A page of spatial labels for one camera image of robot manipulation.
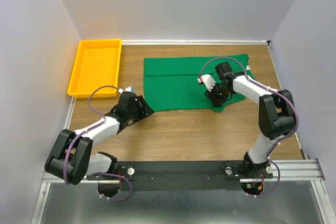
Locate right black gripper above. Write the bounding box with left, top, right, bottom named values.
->
left=204, top=82, right=230, bottom=108

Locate green t shirt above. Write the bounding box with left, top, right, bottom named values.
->
left=143, top=57, right=245, bottom=112

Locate yellow plastic tray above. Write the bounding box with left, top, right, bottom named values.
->
left=67, top=39, right=122, bottom=98

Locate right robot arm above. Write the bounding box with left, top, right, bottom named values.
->
left=197, top=62, right=299, bottom=178

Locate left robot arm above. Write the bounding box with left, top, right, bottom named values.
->
left=44, top=91, right=154, bottom=185

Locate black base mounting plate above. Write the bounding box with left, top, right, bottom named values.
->
left=97, top=160, right=274, bottom=193

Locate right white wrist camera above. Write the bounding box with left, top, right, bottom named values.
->
left=197, top=74, right=217, bottom=92

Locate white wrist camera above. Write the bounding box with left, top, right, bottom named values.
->
left=197, top=74, right=217, bottom=92
left=117, top=86, right=135, bottom=94

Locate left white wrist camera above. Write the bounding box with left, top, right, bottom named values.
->
left=117, top=86, right=135, bottom=94

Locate aluminium front rail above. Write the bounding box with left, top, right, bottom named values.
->
left=42, top=159, right=325, bottom=183

